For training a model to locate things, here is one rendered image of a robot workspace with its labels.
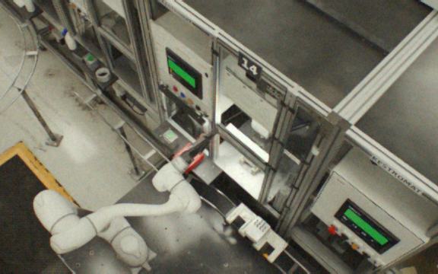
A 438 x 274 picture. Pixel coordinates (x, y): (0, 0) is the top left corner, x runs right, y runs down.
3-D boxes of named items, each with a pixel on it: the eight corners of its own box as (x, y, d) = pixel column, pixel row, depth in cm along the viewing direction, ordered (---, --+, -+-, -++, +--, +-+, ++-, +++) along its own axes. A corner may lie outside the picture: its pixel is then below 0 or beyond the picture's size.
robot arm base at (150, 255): (138, 281, 244) (137, 279, 240) (115, 256, 252) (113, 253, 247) (161, 259, 251) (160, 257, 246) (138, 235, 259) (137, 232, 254)
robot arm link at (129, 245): (132, 272, 242) (125, 263, 223) (114, 250, 248) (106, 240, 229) (153, 253, 247) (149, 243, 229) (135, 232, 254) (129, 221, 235)
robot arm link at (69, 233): (96, 227, 181) (79, 206, 185) (59, 252, 170) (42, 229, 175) (97, 240, 190) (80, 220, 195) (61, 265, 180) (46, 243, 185)
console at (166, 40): (156, 81, 234) (145, 22, 195) (192, 55, 245) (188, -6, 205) (207, 125, 220) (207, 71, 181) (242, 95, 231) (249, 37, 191)
